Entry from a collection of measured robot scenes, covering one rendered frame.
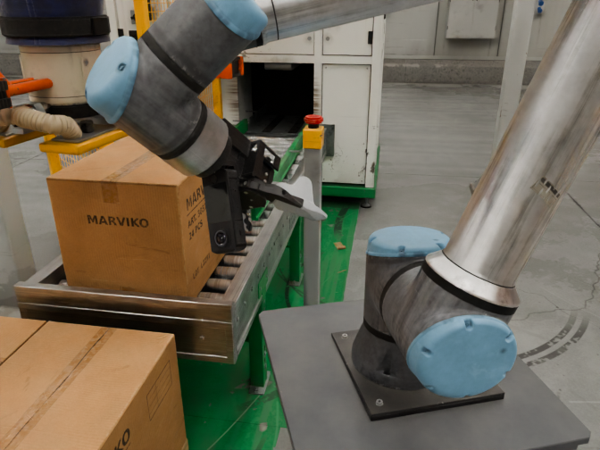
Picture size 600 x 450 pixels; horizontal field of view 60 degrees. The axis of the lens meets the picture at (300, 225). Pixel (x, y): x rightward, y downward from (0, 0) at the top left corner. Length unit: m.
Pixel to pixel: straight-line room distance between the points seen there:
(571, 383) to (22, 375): 1.98
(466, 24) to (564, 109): 9.20
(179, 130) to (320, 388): 0.58
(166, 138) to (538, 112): 0.47
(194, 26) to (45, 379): 1.10
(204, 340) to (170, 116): 1.09
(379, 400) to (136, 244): 0.91
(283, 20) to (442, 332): 0.47
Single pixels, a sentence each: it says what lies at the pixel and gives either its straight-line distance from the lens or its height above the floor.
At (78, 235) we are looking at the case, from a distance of 1.70.
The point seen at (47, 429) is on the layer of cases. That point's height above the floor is 0.54.
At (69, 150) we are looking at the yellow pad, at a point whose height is 1.13.
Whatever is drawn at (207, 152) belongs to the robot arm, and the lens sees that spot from 0.67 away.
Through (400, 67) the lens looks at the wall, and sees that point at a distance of 10.01.
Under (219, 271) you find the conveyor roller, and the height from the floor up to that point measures 0.54.
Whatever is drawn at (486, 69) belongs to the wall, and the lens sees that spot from 10.19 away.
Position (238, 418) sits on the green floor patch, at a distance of 2.07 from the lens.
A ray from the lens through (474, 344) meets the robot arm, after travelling 0.78.
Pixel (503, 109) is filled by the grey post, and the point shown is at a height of 0.67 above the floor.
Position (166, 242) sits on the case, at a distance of 1.57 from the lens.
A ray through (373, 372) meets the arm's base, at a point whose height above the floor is 0.78.
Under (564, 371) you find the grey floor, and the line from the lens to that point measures 2.51.
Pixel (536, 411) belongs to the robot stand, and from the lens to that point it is 1.07.
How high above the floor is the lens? 1.42
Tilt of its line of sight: 24 degrees down
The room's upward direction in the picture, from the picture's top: straight up
